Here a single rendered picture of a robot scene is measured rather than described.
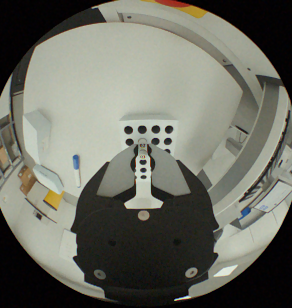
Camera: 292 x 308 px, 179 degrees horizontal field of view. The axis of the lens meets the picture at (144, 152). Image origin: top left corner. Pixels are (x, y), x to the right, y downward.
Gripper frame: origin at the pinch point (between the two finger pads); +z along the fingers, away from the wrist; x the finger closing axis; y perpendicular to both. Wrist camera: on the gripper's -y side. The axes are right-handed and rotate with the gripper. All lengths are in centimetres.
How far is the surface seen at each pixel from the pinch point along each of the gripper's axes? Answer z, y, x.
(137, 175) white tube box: 1.6, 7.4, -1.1
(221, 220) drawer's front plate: -9.2, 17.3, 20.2
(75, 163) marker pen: 3.9, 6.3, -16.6
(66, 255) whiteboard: -102, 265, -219
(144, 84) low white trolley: 5.4, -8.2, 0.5
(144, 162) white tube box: 2.4, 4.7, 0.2
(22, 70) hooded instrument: 7, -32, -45
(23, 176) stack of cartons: 43, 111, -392
